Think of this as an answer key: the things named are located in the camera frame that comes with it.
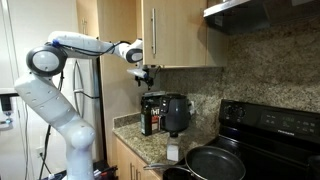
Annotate small wood fridge cabinet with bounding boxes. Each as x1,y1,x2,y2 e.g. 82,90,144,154
75,0,101,39

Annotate black electric stove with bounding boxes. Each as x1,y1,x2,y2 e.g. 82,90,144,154
181,98,320,180

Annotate light wood cabinet door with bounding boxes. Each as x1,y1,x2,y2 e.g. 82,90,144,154
141,0,208,68

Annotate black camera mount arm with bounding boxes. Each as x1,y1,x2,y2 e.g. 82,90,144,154
0,92,20,113

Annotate steel range hood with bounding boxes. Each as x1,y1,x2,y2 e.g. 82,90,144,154
203,0,320,36

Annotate metal cabinet door handle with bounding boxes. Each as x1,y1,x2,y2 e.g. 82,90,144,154
151,7,157,55

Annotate black nonstick frying pan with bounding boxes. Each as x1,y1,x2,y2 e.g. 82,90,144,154
143,145,247,180
162,166,198,180

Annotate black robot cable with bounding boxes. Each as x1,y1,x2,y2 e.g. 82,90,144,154
37,39,133,180

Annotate white wall outlet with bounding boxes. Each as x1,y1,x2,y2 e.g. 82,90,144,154
34,145,47,158

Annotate light wood lower cabinet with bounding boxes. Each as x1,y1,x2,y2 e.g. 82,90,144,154
114,136,164,180

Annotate black red food bag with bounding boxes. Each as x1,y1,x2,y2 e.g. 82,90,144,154
140,91,165,137

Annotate white wall plug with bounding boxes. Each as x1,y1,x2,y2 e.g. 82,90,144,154
188,99,196,116

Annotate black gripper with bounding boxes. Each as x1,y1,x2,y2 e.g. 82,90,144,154
134,66,158,91

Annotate tall wood side panel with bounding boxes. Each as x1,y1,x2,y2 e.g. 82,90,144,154
96,0,145,168

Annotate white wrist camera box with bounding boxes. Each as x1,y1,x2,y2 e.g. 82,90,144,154
127,68,148,80

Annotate black air fryer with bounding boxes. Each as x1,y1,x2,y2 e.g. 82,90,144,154
158,93,193,133

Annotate light wood cabinet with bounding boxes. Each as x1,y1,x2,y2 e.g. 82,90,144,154
205,26,230,69
114,136,164,180

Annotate dark mixed clutter pile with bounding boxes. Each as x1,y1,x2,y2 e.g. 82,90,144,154
92,160,119,180

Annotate light wood upper cabinet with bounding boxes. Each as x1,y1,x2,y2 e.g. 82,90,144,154
205,26,230,69

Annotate silver door lever handle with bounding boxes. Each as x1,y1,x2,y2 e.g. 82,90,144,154
0,112,15,132

